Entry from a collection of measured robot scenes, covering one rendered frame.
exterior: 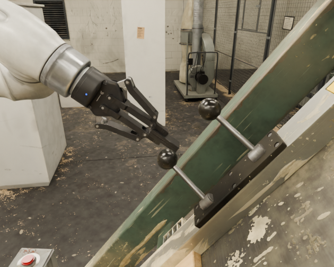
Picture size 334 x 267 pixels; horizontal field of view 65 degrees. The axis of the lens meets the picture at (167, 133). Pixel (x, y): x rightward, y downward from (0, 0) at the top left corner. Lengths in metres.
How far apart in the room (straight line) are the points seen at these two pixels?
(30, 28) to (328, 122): 0.49
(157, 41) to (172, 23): 4.49
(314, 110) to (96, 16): 8.07
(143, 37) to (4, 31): 3.44
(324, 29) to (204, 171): 0.40
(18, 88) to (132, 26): 3.32
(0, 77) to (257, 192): 0.56
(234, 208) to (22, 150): 2.62
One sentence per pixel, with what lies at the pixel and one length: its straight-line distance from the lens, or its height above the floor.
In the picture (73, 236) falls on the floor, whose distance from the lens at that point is 2.44.
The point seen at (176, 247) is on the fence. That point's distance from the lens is 0.52.
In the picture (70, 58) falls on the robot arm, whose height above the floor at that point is 1.59.
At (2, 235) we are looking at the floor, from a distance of 2.69.
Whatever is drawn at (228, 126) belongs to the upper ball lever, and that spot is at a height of 1.50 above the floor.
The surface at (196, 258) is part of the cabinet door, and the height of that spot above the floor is 1.28.
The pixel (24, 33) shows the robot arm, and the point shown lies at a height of 1.63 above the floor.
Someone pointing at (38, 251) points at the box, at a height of 0.93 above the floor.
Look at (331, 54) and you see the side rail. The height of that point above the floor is 1.59.
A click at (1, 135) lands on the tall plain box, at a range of 2.92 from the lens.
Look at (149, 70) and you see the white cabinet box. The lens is 3.99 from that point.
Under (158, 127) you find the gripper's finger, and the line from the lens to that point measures 0.54.
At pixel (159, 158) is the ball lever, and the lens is 0.47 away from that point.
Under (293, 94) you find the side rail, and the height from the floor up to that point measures 1.50.
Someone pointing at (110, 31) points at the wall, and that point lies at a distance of 8.34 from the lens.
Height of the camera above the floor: 1.67
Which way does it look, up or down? 25 degrees down
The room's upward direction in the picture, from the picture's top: straight up
